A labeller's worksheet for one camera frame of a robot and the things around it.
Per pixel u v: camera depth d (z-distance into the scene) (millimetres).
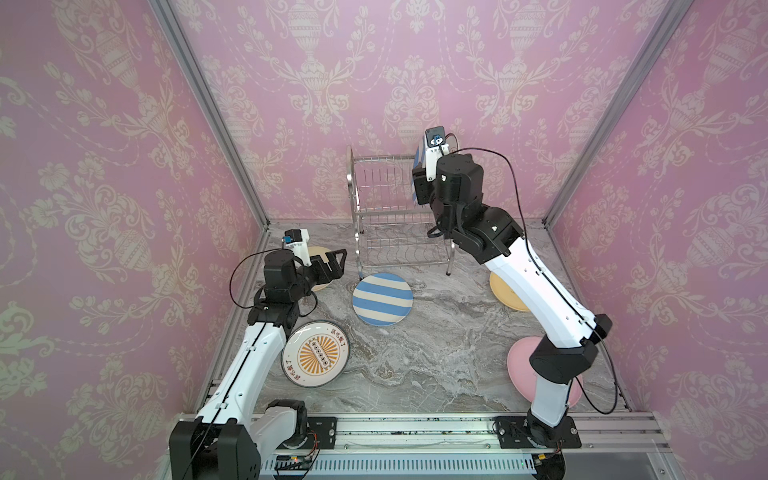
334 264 698
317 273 687
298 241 685
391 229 1209
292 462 730
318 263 677
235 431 402
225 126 925
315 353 873
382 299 977
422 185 557
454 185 456
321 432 744
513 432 732
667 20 698
